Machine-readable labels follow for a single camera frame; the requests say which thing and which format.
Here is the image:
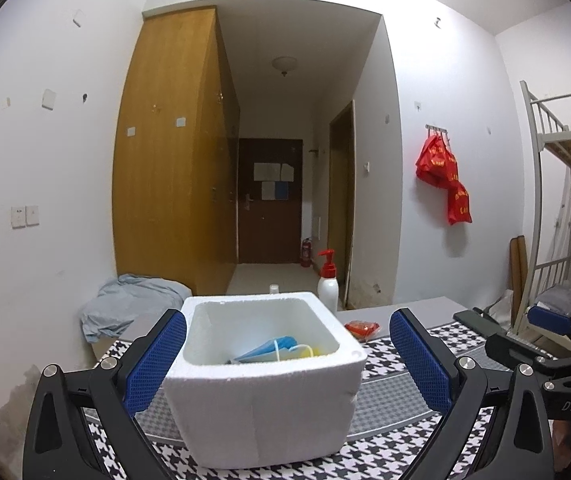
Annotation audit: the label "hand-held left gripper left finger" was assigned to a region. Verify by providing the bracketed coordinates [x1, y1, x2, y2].
[22, 308, 188, 480]

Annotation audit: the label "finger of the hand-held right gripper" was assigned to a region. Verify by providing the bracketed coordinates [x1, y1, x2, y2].
[526, 304, 571, 343]
[485, 332, 549, 367]

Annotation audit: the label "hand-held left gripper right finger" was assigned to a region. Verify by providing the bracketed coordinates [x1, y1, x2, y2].
[389, 307, 559, 480]

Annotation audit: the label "blue face mask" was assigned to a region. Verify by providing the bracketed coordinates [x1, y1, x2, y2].
[226, 335, 316, 366]

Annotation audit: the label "white foam box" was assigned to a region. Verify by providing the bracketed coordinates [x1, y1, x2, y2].
[162, 291, 367, 471]

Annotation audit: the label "grey folded bedding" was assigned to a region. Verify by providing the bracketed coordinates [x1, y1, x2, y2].
[535, 287, 571, 318]

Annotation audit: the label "white plastic bag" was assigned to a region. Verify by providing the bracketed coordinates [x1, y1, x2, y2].
[485, 290, 516, 326]

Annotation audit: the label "black smartphone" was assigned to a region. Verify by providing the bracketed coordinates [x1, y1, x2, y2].
[453, 309, 509, 342]

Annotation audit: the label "leaning wooden boards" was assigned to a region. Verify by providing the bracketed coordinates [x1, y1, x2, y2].
[509, 235, 529, 323]

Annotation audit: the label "houndstooth tablecloth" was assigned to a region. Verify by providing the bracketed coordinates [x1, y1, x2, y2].
[80, 320, 556, 480]

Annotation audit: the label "grey cloth pile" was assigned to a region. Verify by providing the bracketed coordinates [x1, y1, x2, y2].
[80, 274, 191, 345]

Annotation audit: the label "red snack packet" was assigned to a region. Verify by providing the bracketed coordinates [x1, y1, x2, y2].
[344, 319, 381, 343]

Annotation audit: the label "white lotion pump bottle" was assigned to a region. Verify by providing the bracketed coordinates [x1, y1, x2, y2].
[315, 249, 340, 315]

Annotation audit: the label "long red plastic bag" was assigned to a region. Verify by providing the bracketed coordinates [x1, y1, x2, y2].
[446, 180, 473, 226]

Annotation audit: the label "dark brown entry door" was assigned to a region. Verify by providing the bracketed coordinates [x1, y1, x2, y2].
[238, 138, 303, 264]

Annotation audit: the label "white metal bunk bed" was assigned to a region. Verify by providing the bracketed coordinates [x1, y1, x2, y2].
[519, 80, 571, 341]

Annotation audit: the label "crumpled red plastic bag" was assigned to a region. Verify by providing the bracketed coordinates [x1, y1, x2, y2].
[415, 132, 460, 187]

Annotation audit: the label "wooden wardrobe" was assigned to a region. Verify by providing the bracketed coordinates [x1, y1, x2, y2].
[112, 6, 241, 297]

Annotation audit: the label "ceiling lamp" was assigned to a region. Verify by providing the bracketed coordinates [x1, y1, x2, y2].
[272, 57, 299, 78]

